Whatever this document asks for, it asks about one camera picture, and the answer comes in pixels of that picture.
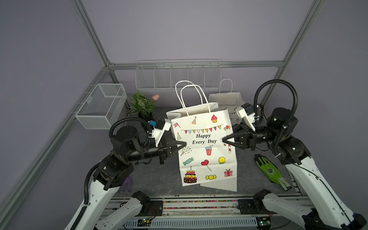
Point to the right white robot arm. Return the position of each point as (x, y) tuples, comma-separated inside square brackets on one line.
[(329, 211)]

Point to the green black work glove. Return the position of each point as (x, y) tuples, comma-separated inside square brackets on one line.
[(271, 171)]

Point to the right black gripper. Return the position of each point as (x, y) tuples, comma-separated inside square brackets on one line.
[(247, 140)]

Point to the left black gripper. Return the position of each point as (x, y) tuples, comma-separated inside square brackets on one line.
[(164, 147)]

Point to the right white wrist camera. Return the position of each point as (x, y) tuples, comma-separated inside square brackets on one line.
[(246, 112)]

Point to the white wire mesh basket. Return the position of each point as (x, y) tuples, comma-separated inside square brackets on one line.
[(102, 107)]

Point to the white wire wall shelf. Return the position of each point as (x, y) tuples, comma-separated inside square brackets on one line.
[(168, 74)]

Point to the pink artificial tulip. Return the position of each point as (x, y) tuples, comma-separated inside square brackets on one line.
[(156, 97)]

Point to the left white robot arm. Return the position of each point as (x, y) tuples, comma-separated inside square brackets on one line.
[(105, 179)]

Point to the white party paper bag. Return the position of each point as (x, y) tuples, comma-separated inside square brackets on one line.
[(226, 184)]

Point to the purple small toy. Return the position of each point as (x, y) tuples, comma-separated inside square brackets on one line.
[(126, 186)]

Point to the green artificial plant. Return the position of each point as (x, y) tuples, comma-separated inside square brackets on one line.
[(141, 105)]

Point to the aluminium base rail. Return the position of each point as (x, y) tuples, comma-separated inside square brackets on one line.
[(212, 212)]

